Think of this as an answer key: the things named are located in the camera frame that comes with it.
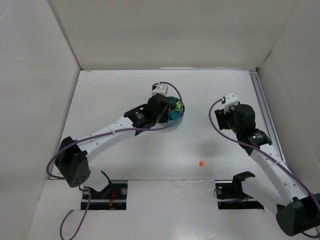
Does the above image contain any teal square lego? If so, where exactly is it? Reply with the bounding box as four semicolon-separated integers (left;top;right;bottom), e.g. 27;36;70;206
170;112;179;121

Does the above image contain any teal divided round container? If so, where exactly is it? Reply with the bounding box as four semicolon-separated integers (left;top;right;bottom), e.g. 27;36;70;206
163;96;185;127

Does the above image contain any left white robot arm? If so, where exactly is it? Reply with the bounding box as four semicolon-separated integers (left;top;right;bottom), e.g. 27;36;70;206
54;93;171;193

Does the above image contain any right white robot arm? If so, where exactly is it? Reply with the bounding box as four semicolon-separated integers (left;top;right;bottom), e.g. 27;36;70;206
208;99;320;239

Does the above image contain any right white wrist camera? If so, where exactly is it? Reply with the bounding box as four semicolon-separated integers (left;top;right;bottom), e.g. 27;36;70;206
222;91;239;114

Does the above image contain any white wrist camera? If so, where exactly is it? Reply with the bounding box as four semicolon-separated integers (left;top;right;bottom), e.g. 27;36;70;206
222;91;239;114
151;83;169;97

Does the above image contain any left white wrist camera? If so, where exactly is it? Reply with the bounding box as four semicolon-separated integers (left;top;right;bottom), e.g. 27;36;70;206
151;83;169;97

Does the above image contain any aluminium rail right edge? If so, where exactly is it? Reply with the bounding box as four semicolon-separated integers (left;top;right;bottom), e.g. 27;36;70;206
249;70;286;163

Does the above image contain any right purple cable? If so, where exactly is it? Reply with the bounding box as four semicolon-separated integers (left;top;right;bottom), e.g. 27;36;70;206
208;97;320;238

